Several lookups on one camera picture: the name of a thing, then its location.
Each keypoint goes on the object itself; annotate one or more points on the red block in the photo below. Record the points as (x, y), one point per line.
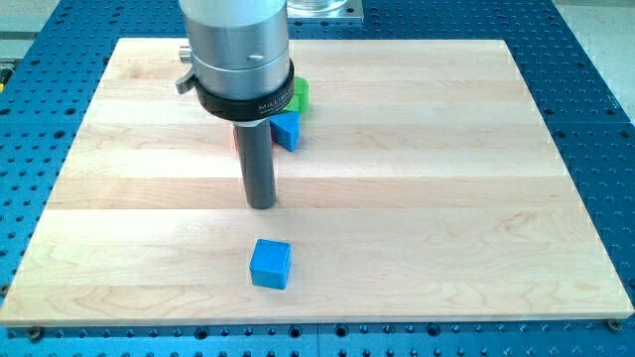
(235, 139)

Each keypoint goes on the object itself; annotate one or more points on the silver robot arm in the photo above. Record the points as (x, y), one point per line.
(241, 71)

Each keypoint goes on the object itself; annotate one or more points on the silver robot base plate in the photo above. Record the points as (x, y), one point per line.
(315, 11)

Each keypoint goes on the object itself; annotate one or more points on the light wooden board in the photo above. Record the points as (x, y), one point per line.
(426, 187)

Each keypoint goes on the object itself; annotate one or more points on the green star block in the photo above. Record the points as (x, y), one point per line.
(301, 99)

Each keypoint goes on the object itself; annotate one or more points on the blue triangle block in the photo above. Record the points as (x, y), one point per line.
(286, 129)

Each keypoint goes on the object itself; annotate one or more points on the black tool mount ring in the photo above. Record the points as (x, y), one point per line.
(251, 109)

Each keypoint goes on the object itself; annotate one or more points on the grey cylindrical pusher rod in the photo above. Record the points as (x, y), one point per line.
(255, 156)

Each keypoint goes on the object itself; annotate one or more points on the blue cube block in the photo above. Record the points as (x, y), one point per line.
(270, 264)

